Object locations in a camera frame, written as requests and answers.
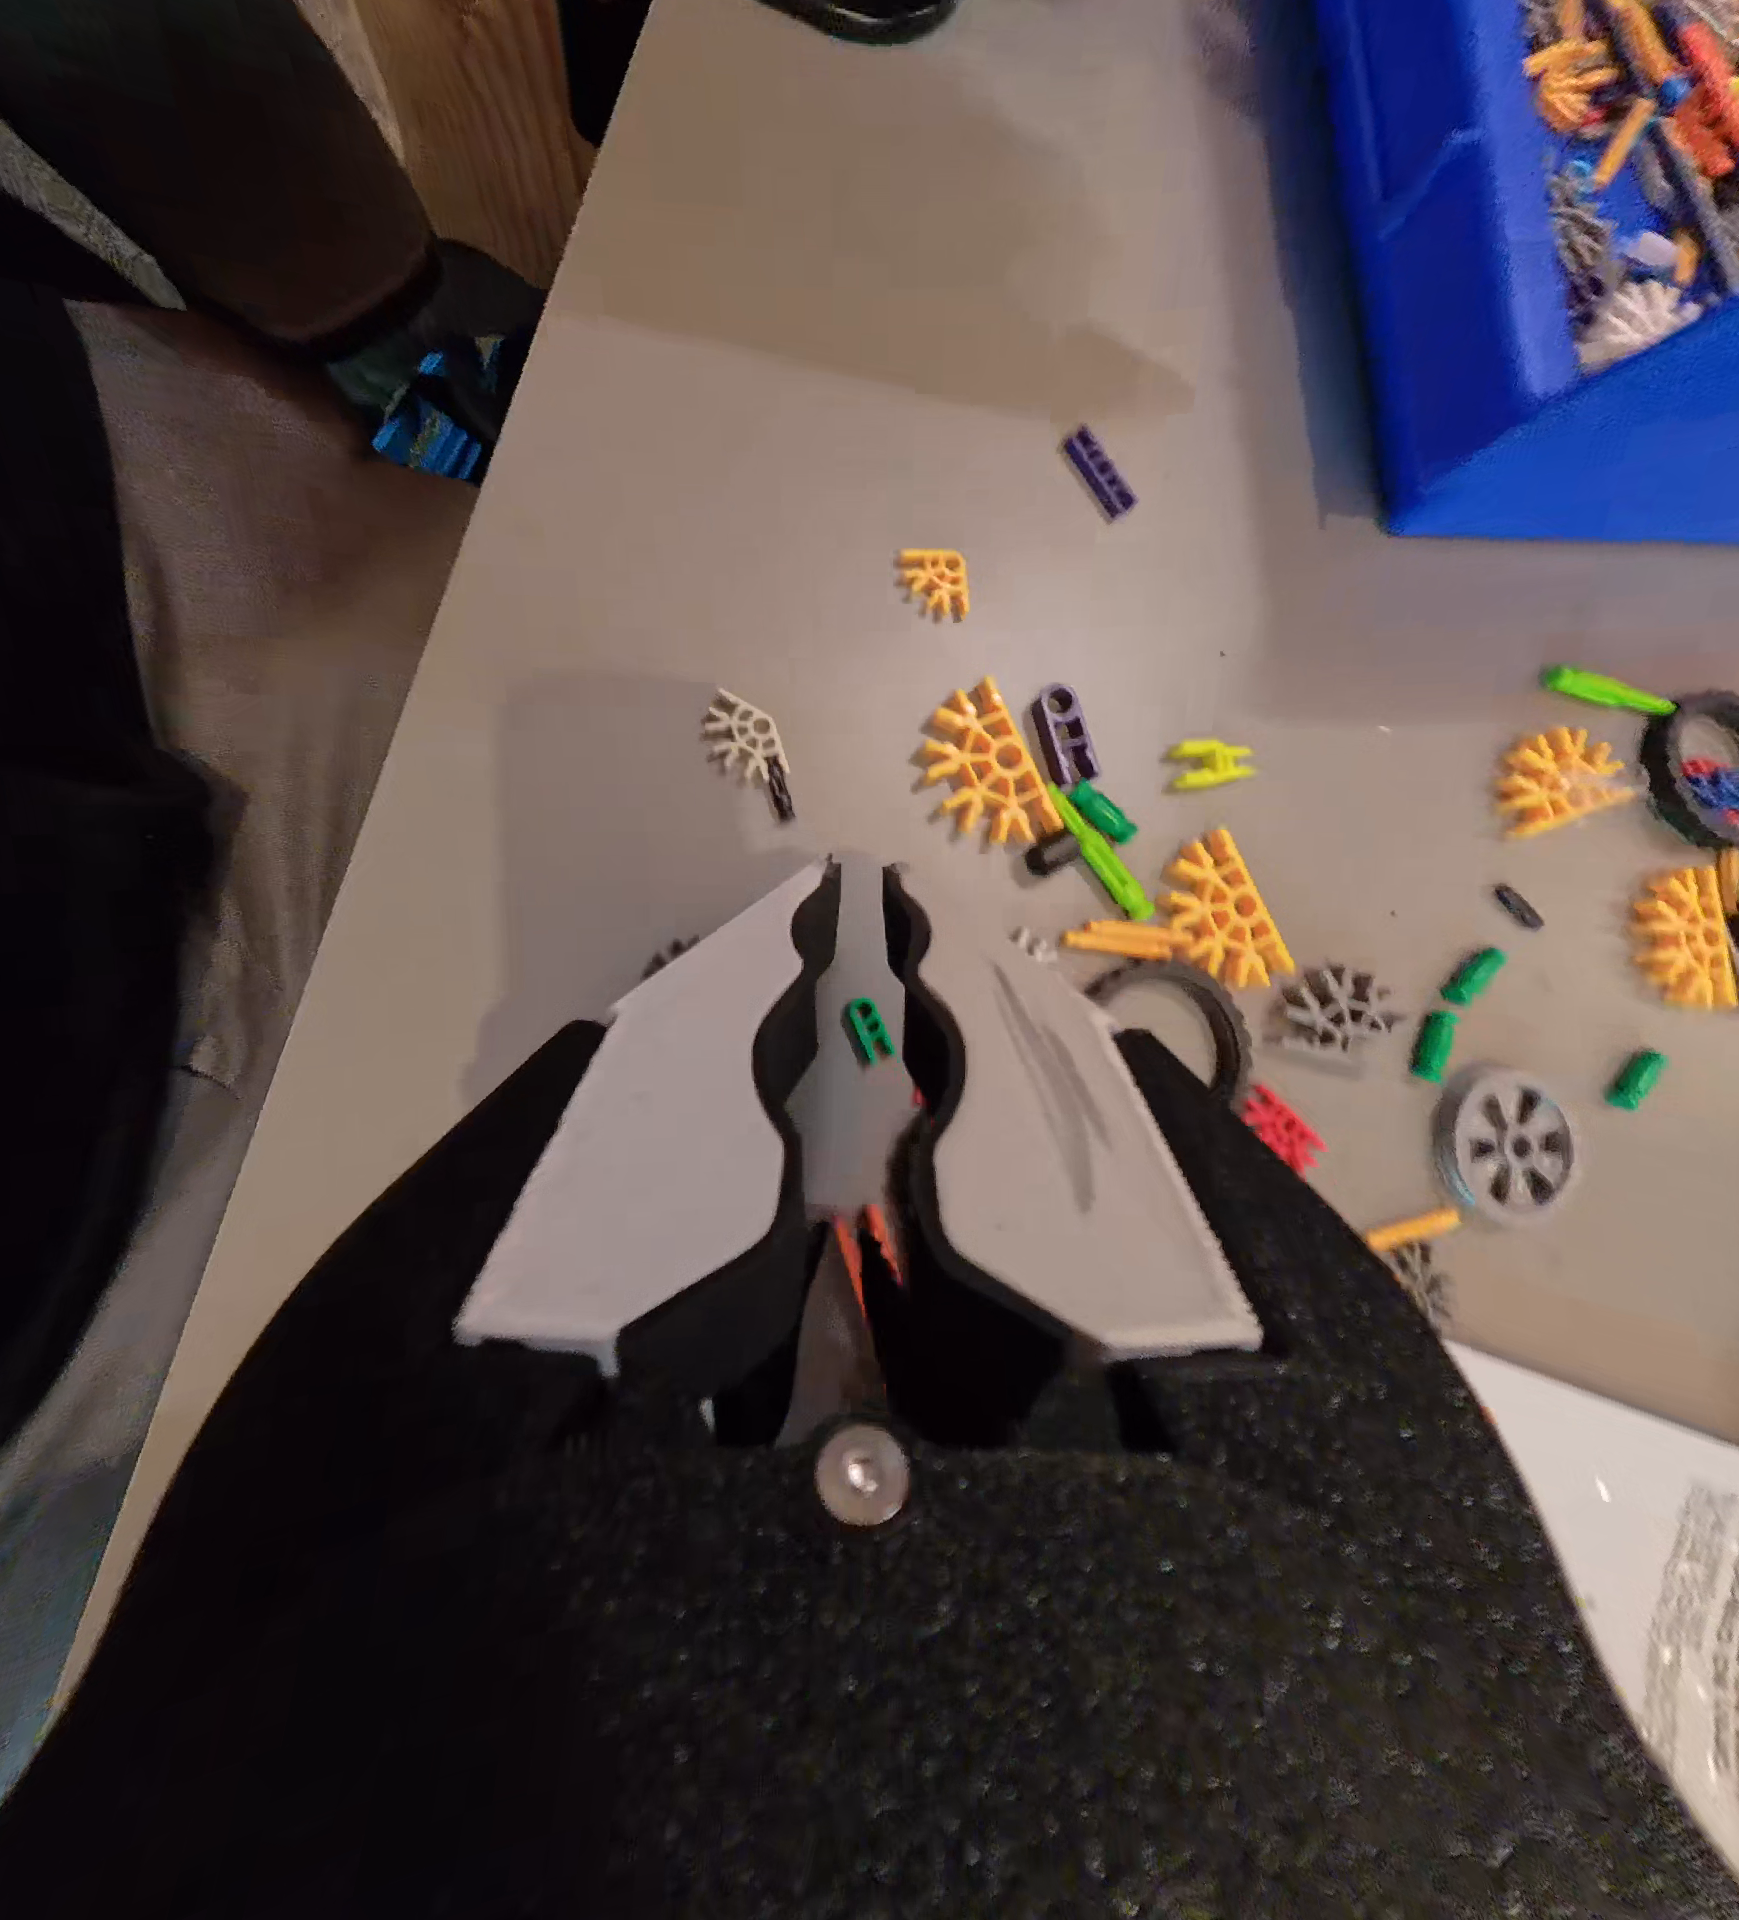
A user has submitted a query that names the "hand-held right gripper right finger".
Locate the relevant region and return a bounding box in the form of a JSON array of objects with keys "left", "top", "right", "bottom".
[{"left": 881, "top": 862, "right": 1265, "bottom": 1365}]

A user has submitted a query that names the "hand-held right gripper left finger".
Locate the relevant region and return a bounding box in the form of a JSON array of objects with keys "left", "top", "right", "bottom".
[{"left": 457, "top": 858, "right": 847, "bottom": 1374}]

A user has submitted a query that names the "blue plastic bin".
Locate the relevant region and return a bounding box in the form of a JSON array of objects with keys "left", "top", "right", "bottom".
[{"left": 1258, "top": 0, "right": 1739, "bottom": 541}]

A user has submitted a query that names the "pile of toy building pieces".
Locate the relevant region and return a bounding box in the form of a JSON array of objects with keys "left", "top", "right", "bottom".
[{"left": 1520, "top": 0, "right": 1739, "bottom": 376}]

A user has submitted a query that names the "red fan connector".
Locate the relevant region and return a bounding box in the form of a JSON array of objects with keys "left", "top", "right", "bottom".
[{"left": 1240, "top": 1082, "right": 1328, "bottom": 1177}]

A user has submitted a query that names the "black rubber tire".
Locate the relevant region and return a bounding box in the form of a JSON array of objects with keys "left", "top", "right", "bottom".
[
  {"left": 1639, "top": 689, "right": 1739, "bottom": 850},
  {"left": 1084, "top": 959, "right": 1253, "bottom": 1104}
]

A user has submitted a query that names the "lime green rod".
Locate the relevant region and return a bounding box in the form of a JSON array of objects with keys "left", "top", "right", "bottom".
[
  {"left": 1540, "top": 663, "right": 1679, "bottom": 718},
  {"left": 1051, "top": 788, "right": 1157, "bottom": 920}
]

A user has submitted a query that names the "dark grey fan connector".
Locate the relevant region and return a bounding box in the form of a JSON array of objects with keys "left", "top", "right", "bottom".
[{"left": 1267, "top": 964, "right": 1403, "bottom": 1071}]

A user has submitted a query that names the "yellow fan connector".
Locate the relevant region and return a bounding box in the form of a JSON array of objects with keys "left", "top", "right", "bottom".
[
  {"left": 1630, "top": 867, "right": 1739, "bottom": 1009},
  {"left": 1158, "top": 830, "right": 1294, "bottom": 988},
  {"left": 1494, "top": 727, "right": 1637, "bottom": 840},
  {"left": 918, "top": 678, "right": 1067, "bottom": 850}
]

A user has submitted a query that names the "grey spoked wheel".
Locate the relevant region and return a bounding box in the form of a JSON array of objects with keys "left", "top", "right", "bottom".
[{"left": 1430, "top": 1065, "right": 1580, "bottom": 1224}]

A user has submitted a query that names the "purple holed connector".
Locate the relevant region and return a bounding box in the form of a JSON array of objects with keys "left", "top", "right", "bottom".
[{"left": 1032, "top": 686, "right": 1101, "bottom": 786}]

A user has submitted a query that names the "printed toy packaging sheet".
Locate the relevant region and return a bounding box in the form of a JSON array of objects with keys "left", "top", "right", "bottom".
[{"left": 1446, "top": 1343, "right": 1739, "bottom": 1913}]

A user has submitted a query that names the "blue black striped object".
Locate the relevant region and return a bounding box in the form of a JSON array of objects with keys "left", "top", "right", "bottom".
[{"left": 368, "top": 337, "right": 528, "bottom": 485}]

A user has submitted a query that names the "purple flat block piece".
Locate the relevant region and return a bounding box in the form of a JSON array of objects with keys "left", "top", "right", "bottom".
[{"left": 1063, "top": 426, "right": 1139, "bottom": 521}]

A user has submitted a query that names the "black office chair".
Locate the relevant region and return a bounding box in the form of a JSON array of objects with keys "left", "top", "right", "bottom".
[{"left": 134, "top": 0, "right": 451, "bottom": 355}]

